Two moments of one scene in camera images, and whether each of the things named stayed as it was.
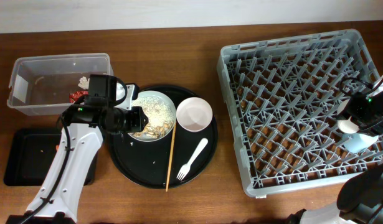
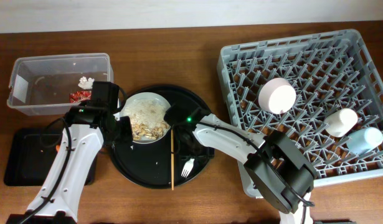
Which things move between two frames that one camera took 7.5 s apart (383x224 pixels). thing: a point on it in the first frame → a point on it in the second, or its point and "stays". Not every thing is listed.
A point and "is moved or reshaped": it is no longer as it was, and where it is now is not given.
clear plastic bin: [42, 85] stays
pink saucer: [194, 114] is moved or reshaped
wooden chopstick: [171, 157] is moved or reshaped
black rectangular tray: [29, 154] stays
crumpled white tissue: [84, 83] stays
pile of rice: [156, 112] stays
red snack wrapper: [73, 96] stays
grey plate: [160, 111] stays
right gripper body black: [368, 113] → [195, 150]
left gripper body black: [132, 119] → [124, 131]
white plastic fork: [185, 168] is moved or reshaped
